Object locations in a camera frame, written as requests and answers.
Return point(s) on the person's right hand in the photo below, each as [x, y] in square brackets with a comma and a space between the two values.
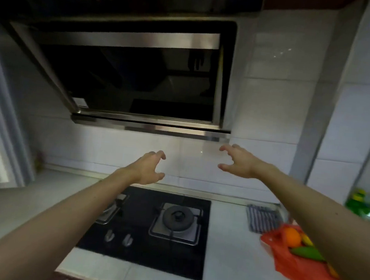
[244, 165]

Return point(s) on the person's left hand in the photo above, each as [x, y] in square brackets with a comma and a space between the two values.
[144, 170]

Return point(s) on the person's left thumb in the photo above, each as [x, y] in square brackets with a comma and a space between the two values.
[157, 178]

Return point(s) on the person's right thumb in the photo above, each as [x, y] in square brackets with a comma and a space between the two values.
[225, 167]

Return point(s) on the person's right forearm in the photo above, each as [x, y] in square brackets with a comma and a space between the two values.
[323, 223]

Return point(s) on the person's left forearm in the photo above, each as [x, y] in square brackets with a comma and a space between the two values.
[52, 226]

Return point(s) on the round black stove burner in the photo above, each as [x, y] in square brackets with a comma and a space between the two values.
[177, 217]

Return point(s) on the striped grey cloth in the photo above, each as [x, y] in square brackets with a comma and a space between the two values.
[263, 219]

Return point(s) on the silver stove knob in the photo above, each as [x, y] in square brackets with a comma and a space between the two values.
[127, 240]
[109, 236]

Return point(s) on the steel stove burner grate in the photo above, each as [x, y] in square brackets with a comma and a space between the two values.
[191, 238]

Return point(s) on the black glass gas stove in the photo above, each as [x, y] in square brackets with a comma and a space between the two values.
[160, 259]

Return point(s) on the orange fruit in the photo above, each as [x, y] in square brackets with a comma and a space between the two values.
[291, 237]

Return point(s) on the black steel range hood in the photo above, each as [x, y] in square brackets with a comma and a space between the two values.
[139, 75]

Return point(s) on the green vegetable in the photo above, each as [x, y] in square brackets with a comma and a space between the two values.
[307, 253]

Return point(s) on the green plastic bottle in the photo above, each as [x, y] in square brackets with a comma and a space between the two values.
[363, 206]

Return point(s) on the small yellow fruit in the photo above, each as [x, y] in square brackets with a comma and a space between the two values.
[333, 271]

